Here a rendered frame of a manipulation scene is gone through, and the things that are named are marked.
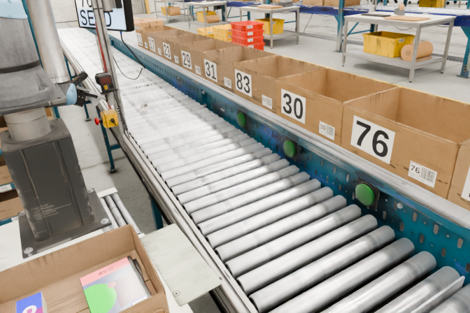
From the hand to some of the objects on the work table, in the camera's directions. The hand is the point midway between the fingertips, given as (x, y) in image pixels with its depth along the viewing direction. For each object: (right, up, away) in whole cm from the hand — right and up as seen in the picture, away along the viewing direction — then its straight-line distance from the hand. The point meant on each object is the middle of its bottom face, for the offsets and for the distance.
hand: (103, 96), depth 173 cm
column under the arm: (+7, -48, -55) cm, 74 cm away
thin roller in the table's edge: (+27, -47, -52) cm, 76 cm away
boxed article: (+19, -64, -92) cm, 114 cm away
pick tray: (+27, -63, -90) cm, 113 cm away
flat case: (+36, -59, -87) cm, 111 cm away
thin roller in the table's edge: (+25, -48, -54) cm, 76 cm away
